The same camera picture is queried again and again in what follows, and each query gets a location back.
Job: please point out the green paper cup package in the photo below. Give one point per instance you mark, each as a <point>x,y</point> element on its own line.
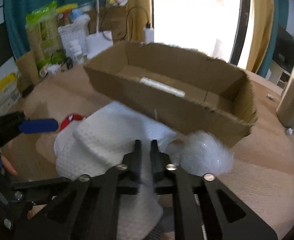
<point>43,37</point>

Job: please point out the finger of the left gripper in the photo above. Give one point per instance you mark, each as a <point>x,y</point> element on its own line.
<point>38,126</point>

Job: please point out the white usb connector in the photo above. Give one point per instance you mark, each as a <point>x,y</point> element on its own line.
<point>271,97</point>

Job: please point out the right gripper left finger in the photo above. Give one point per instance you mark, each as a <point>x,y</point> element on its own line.
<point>129,178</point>

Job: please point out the white desk lamp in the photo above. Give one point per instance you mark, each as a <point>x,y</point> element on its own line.
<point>97,42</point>

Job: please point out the brown cardboard box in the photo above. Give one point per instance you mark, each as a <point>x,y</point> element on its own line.
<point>184,89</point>

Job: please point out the white pill bottle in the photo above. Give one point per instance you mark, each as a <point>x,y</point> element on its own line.
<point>77,52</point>

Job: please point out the white phone charger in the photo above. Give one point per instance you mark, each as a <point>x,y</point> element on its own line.
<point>148,34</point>

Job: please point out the yellow tissue pack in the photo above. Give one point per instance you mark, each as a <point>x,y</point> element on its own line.
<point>9,94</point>

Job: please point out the clear bubble wrap bundle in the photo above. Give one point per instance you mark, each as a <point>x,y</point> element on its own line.
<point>201,153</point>

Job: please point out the white plastic basket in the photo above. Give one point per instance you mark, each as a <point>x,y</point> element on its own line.
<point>75,33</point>

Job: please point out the red spider plush ball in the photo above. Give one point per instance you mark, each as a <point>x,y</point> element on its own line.
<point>69,119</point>

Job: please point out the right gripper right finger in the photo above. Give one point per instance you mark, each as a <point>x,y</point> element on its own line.
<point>162,167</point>

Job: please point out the brown paper cup stack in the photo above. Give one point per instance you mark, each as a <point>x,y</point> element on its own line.
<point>28,73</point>

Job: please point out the yellow curtain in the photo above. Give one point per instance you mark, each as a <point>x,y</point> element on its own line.
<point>262,13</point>

